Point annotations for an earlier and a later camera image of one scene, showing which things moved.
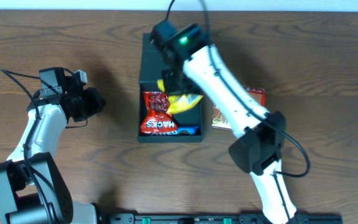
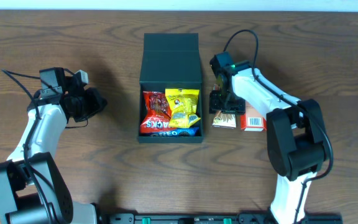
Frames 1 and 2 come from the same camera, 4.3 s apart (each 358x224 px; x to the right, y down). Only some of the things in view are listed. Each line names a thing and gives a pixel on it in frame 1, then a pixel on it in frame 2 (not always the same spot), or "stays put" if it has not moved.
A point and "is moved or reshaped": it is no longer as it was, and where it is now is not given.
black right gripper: x=171 y=80 to x=226 y=104
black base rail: x=222 y=218 stays put
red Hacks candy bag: x=156 y=119 stays put
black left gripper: x=92 y=101 stays put
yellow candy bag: x=178 y=103 is moved or reshaped
